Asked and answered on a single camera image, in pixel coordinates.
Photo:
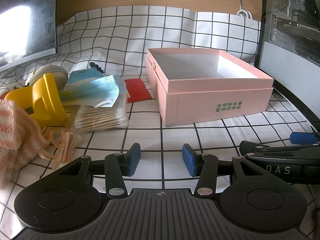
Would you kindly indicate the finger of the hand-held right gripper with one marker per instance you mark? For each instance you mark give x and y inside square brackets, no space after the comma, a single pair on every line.
[303,138]
[255,147]

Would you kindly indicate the glass-sided computer case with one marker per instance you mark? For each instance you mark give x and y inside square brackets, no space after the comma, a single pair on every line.
[290,62]

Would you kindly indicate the yellow plastic toy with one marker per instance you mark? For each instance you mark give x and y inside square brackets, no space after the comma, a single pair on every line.
[42,97]

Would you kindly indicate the pink cardboard box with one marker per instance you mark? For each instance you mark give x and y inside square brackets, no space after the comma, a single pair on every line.
[200,97]

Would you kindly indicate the red packet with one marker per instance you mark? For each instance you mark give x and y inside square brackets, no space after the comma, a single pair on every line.
[137,90]

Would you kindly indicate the cotton swab pack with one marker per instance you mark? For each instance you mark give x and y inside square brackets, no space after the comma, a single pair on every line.
[102,117]

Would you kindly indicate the computer monitor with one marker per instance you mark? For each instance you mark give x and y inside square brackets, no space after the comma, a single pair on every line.
[27,22]

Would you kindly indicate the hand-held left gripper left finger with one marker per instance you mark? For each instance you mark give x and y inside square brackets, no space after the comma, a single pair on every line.
[133,160]

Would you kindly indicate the bag of rubber bands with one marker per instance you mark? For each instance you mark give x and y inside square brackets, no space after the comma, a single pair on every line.
[60,145]

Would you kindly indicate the blue face mask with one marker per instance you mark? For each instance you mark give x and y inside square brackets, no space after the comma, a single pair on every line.
[105,91]

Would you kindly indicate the round beige pouch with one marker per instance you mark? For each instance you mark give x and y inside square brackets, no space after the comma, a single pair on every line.
[53,73]

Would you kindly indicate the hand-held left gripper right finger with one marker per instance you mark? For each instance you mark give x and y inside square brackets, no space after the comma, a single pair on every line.
[188,162]

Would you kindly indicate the blue face mask packet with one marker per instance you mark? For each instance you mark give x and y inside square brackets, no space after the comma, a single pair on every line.
[83,76]

